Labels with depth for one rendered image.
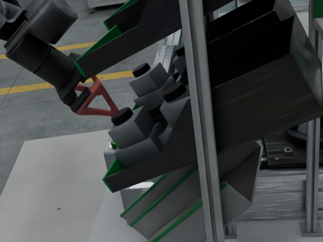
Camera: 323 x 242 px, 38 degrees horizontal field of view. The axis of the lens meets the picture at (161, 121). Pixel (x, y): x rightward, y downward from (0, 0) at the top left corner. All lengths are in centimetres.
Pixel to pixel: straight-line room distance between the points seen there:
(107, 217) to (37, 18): 52
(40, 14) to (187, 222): 40
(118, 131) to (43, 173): 74
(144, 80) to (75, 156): 66
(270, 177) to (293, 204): 8
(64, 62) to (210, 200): 39
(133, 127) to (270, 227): 51
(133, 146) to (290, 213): 51
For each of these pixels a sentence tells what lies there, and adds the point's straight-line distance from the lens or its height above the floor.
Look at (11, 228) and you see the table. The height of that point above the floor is 86.
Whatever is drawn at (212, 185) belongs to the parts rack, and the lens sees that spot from 51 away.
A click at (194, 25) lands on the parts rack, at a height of 141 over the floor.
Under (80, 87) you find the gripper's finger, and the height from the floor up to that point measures 120.
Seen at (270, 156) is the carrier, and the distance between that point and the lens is 103.
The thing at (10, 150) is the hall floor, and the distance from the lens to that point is 336.
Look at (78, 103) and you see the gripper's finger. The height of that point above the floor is 122.
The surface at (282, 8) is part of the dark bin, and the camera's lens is 66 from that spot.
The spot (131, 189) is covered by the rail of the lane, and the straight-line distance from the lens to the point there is 100.
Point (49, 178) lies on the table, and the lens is 129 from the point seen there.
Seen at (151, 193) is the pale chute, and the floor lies 107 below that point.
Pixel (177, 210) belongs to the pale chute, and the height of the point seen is 106.
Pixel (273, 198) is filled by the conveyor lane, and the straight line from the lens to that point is 100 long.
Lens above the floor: 154
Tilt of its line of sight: 28 degrees down
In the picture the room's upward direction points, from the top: 9 degrees counter-clockwise
